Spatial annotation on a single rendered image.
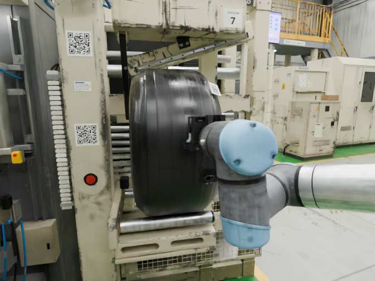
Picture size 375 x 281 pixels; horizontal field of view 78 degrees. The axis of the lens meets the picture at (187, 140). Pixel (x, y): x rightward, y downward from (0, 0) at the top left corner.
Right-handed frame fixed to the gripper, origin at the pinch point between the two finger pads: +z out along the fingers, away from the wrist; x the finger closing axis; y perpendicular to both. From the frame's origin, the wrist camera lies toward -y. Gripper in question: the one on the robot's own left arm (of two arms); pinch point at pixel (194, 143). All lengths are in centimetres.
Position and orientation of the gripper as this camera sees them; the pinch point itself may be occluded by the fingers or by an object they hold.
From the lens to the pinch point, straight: 65.0
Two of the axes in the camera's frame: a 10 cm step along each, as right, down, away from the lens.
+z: -2.0, -0.7, 9.8
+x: -9.8, 0.4, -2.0
